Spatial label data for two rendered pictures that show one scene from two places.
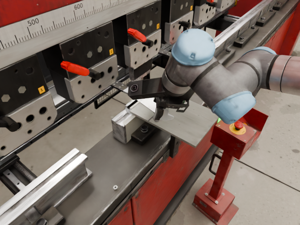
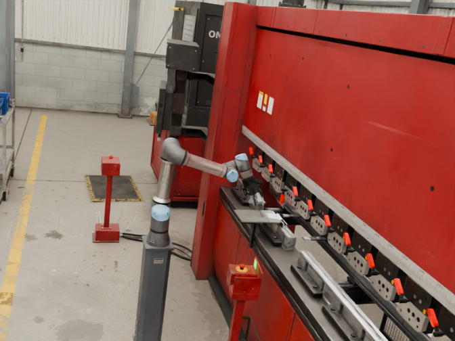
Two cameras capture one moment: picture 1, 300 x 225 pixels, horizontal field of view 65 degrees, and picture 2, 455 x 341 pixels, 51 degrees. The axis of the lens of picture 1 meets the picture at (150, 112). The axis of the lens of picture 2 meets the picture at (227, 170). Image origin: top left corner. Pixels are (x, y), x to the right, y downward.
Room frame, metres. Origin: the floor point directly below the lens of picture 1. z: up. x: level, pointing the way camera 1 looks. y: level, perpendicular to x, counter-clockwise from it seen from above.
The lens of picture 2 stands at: (2.03, -2.60, 2.18)
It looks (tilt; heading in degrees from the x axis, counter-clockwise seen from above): 18 degrees down; 124
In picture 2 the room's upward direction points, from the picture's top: 8 degrees clockwise
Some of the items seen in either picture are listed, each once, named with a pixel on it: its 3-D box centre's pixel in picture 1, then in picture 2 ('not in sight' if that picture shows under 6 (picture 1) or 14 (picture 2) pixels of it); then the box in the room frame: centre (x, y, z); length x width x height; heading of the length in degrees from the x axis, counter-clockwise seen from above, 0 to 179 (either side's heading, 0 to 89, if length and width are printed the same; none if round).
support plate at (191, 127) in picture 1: (175, 113); (256, 216); (0.61, -0.09, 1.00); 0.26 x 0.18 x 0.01; 53
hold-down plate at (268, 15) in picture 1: (266, 17); not in sight; (1.78, -0.87, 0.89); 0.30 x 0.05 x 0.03; 143
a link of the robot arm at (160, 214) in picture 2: not in sight; (160, 217); (0.18, -0.53, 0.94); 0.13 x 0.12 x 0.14; 136
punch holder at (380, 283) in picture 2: not in sight; (391, 276); (1.63, -0.68, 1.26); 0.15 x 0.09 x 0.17; 143
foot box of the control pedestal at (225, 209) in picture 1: (216, 202); not in sight; (0.76, -0.44, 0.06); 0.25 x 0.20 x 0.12; 46
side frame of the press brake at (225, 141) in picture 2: not in sight; (257, 151); (0.03, 0.76, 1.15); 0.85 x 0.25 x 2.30; 53
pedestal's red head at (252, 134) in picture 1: (239, 127); (244, 277); (0.78, -0.42, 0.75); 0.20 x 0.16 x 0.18; 136
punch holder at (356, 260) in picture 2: not in sight; (365, 252); (1.47, -0.56, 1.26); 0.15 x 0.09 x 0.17; 143
